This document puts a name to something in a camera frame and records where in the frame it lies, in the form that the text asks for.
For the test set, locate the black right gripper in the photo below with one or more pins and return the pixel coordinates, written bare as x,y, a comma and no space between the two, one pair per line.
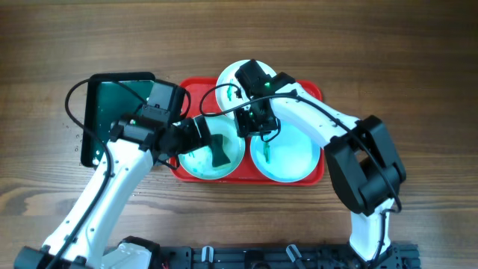
243,130

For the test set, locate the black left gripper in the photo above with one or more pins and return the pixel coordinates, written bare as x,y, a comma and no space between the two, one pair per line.
193,137

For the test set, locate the light blue plate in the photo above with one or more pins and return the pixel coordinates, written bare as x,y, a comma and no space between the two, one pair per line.
198,163
289,157

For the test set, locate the white plate back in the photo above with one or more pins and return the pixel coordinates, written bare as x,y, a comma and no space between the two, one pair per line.
226,95

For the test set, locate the green yellow sponge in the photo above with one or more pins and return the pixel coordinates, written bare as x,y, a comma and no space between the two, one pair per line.
219,157

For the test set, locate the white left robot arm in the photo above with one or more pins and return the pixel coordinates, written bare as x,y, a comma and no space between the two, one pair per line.
136,144

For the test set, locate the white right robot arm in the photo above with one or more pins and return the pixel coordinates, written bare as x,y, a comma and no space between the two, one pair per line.
365,168

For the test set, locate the black tray with green water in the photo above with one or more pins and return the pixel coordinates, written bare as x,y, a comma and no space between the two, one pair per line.
113,94

